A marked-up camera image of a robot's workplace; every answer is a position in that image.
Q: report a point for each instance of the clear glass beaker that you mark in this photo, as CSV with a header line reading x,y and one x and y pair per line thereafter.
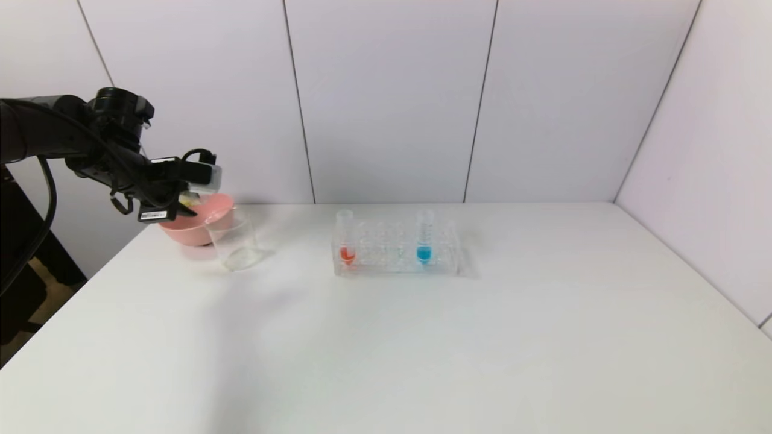
x,y
238,247

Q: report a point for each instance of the test tube with yellow pigment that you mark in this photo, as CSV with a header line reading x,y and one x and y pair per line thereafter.
x,y
190,200

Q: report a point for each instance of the clear plastic test tube rack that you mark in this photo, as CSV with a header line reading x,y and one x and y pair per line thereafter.
x,y
386,265

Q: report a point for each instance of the test tube with blue pigment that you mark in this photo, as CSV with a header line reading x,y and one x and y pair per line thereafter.
x,y
424,254

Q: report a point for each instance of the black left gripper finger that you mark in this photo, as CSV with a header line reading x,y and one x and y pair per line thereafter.
x,y
186,211

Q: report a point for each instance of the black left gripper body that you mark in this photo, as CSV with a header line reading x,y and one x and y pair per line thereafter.
x,y
155,214

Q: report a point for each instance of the black and orange left arm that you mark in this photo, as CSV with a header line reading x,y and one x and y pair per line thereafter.
x,y
54,129

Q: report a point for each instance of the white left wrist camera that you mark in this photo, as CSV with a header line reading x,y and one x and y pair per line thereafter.
x,y
205,178

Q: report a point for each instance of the pink bowl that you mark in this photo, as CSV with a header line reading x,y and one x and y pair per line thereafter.
x,y
199,226

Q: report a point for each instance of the test tube with red pigment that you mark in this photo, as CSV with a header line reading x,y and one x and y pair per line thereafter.
x,y
348,254

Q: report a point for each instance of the black furniture beside table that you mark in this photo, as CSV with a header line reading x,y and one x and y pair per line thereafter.
x,y
18,313

